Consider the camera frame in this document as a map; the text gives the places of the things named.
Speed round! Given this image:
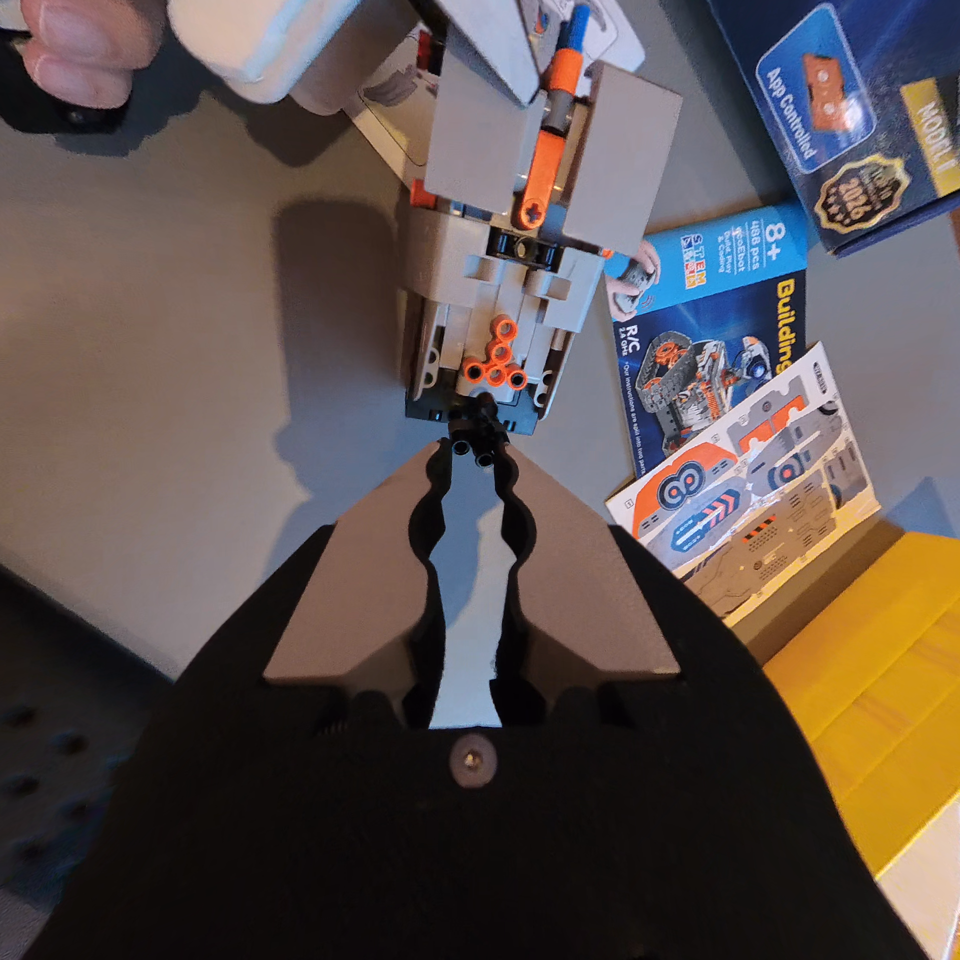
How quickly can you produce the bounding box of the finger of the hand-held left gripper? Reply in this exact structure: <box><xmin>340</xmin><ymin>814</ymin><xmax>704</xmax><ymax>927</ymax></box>
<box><xmin>418</xmin><ymin>0</ymin><xmax>544</xmax><ymax>108</ymax></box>

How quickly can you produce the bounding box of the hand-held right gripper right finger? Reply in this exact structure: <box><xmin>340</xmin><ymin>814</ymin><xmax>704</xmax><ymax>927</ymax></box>
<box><xmin>489</xmin><ymin>444</ymin><xmax>682</xmax><ymax>727</ymax></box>

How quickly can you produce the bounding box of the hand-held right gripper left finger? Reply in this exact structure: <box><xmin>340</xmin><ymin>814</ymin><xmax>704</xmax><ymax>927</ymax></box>
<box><xmin>262</xmin><ymin>439</ymin><xmax>451</xmax><ymax>730</ymax></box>

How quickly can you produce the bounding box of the small black connector piece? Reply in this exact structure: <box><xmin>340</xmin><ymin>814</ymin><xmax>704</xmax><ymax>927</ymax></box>
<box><xmin>448</xmin><ymin>393</ymin><xmax>511</xmax><ymax>470</ymax></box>

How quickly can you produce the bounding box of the grey building block robot model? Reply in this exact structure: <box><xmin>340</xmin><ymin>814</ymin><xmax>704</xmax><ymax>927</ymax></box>
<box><xmin>401</xmin><ymin>0</ymin><xmax>685</xmax><ymax>442</ymax></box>

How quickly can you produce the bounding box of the grey desk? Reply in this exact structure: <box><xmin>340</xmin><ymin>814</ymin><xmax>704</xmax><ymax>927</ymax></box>
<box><xmin>0</xmin><ymin>0</ymin><xmax>960</xmax><ymax>751</ymax></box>

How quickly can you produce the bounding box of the person's left hand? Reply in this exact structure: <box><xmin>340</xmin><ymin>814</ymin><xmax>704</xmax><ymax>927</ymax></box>
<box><xmin>16</xmin><ymin>0</ymin><xmax>164</xmax><ymax>106</ymax></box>

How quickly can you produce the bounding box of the open white assembly manual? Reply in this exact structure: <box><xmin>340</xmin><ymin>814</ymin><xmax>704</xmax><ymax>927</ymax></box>
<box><xmin>345</xmin><ymin>0</ymin><xmax>646</xmax><ymax>189</ymax></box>

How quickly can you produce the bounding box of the robot sticker sheet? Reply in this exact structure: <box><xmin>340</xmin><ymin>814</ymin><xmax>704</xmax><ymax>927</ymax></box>
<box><xmin>606</xmin><ymin>341</ymin><xmax>882</xmax><ymax>624</ymax></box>

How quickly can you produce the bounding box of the blue instruction booklet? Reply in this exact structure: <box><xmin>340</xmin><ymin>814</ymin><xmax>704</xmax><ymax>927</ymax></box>
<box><xmin>603</xmin><ymin>202</ymin><xmax>811</xmax><ymax>481</ymax></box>

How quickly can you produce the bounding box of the yellow plastic bin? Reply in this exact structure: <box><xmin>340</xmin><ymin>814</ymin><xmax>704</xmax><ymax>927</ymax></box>
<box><xmin>761</xmin><ymin>528</ymin><xmax>960</xmax><ymax>901</ymax></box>

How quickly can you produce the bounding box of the dark studded edge strip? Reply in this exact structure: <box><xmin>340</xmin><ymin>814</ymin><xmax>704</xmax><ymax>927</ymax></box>
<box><xmin>0</xmin><ymin>562</ymin><xmax>174</xmax><ymax>960</ymax></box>

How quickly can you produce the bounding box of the blue robot kit box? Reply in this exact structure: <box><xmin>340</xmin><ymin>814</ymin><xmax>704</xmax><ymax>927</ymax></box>
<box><xmin>705</xmin><ymin>0</ymin><xmax>960</xmax><ymax>256</ymax></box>

